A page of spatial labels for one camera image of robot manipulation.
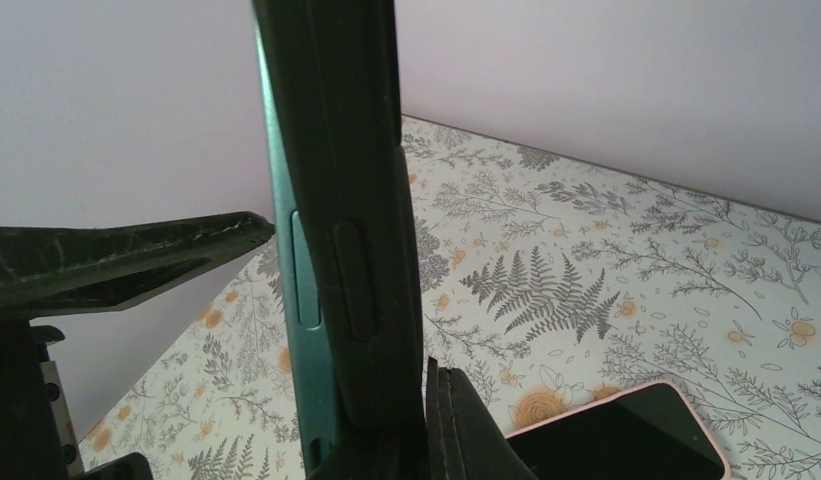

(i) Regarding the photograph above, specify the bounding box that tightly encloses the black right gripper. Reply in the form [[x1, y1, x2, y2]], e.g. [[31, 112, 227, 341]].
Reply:
[[0, 211, 275, 479]]

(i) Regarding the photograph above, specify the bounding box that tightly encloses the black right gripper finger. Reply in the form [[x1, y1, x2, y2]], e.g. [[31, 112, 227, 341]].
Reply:
[[425, 357, 536, 480]]

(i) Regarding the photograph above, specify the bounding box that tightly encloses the black phone case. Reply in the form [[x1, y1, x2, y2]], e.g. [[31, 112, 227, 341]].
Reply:
[[253, 1, 428, 479]]

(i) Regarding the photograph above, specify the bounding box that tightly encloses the floral patterned table mat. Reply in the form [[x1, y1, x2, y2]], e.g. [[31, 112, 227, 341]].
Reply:
[[80, 119, 821, 479]]

